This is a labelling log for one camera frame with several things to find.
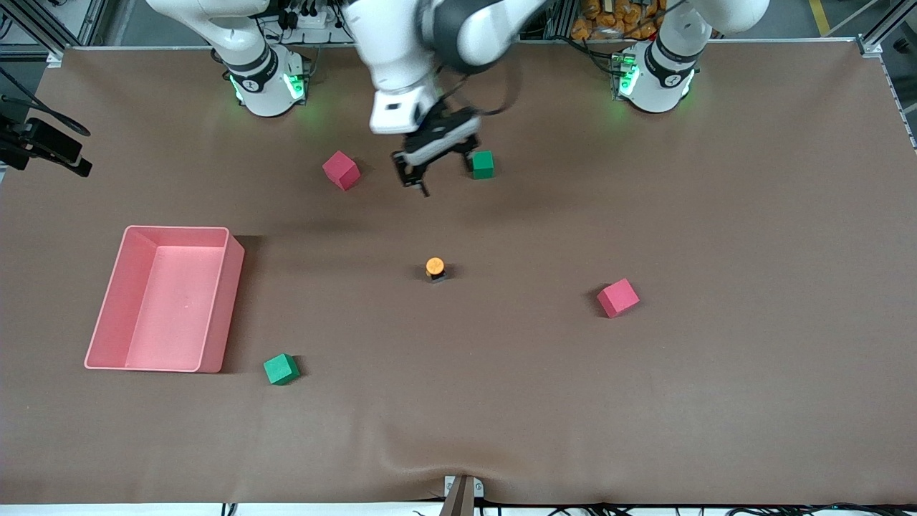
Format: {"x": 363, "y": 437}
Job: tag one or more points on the aluminium frame profile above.
{"x": 50, "y": 29}
{"x": 881, "y": 32}

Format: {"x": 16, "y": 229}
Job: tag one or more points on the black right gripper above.
{"x": 54, "y": 142}

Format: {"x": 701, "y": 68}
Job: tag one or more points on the green foam cube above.
{"x": 486, "y": 166}
{"x": 281, "y": 369}

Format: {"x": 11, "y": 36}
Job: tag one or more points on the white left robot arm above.
{"x": 666, "y": 64}

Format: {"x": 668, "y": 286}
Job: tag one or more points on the metal clamp bracket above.
{"x": 462, "y": 494}

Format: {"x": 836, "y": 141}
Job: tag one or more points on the pink foam cube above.
{"x": 617, "y": 298}
{"x": 341, "y": 170}

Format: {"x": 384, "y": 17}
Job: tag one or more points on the orange capped black button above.
{"x": 435, "y": 266}

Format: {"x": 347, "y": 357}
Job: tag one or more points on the brown table cover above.
{"x": 458, "y": 401}

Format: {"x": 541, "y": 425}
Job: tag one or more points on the orange snack bag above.
{"x": 609, "y": 21}

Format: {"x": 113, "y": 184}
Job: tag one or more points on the pink plastic bin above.
{"x": 172, "y": 315}

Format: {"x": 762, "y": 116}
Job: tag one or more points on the aluminium frame post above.
{"x": 566, "y": 18}

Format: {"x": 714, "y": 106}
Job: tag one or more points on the white power strip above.
{"x": 315, "y": 18}

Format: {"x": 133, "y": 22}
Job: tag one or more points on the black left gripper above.
{"x": 454, "y": 122}

